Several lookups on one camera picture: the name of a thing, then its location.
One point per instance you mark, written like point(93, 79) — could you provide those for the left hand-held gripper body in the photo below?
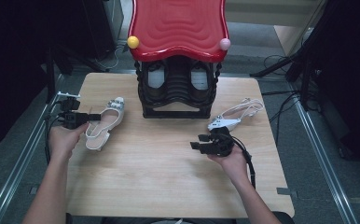
point(72, 119)

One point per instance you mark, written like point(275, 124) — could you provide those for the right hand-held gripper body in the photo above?
point(221, 143)

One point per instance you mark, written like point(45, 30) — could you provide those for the white slingback heel shoe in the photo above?
point(218, 118)
point(106, 124)

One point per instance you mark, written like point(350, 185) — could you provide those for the black leather shoe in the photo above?
point(156, 77)
point(199, 79)

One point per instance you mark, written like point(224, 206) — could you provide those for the red and black shoe rack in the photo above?
point(178, 28)

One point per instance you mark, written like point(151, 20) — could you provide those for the person's left hand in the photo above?
point(63, 141)

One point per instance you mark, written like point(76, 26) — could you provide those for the person's right hand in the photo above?
point(235, 165)

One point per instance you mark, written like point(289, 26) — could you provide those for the grey tape piece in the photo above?
point(33, 190)
point(286, 191)

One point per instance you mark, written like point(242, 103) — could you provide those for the yellow ball knob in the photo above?
point(133, 42)

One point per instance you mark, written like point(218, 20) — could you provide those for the dark curtain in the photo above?
point(10, 62)
point(352, 77)

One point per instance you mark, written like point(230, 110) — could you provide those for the dark cabinet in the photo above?
point(100, 28)

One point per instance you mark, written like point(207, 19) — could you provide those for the pink ball knob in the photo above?
point(225, 44)

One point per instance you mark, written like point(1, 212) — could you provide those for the black tripod stand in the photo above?
point(304, 62)

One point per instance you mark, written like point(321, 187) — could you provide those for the beige wooden panel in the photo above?
point(288, 34)

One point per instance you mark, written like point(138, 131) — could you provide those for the black stand post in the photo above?
point(50, 81)

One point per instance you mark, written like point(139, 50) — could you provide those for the metal floor rail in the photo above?
point(13, 177)
point(324, 174)

